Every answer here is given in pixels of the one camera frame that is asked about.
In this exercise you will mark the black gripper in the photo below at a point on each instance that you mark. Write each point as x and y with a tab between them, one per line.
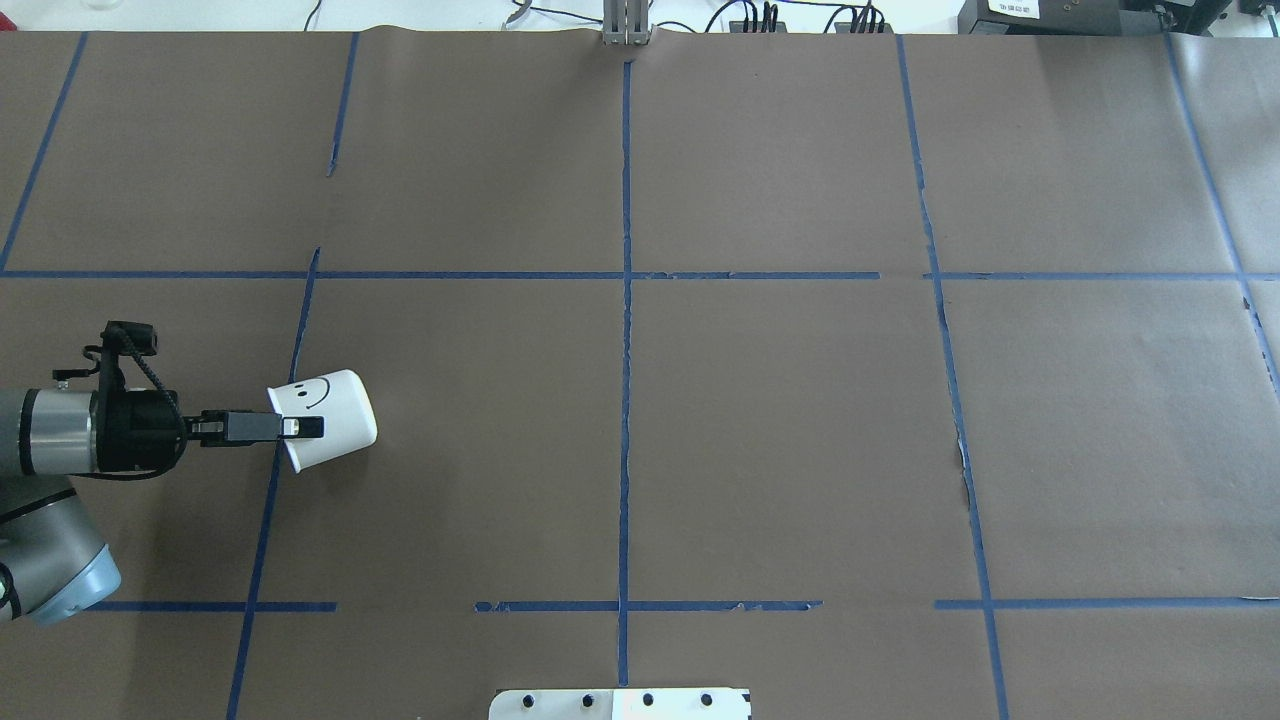
138	431

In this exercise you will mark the white smiley mug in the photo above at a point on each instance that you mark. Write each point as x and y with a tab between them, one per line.
326	417

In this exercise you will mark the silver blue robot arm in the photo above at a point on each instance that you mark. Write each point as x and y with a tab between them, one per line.
56	562

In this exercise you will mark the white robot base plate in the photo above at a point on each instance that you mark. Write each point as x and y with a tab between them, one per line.
623	703

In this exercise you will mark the aluminium frame post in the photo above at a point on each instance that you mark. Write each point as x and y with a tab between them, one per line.
626	22

